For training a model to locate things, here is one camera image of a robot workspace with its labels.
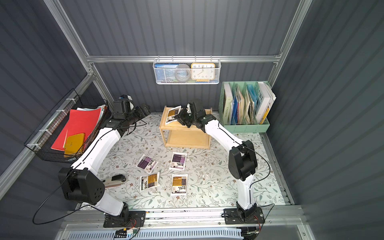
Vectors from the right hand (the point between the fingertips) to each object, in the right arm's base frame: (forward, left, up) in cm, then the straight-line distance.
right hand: (177, 114), depth 84 cm
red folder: (-10, +48, +5) cm, 49 cm away
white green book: (+14, -31, -4) cm, 35 cm away
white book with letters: (+15, -54, -2) cm, 56 cm away
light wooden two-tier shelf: (+4, +3, -24) cm, 25 cm away
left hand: (+1, +19, +4) cm, 19 cm away
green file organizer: (+15, -43, -7) cm, 46 cm away
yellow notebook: (-22, +45, +4) cm, 50 cm away
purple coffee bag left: (-19, +20, -24) cm, 37 cm away
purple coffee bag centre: (-16, 0, -25) cm, 30 cm away
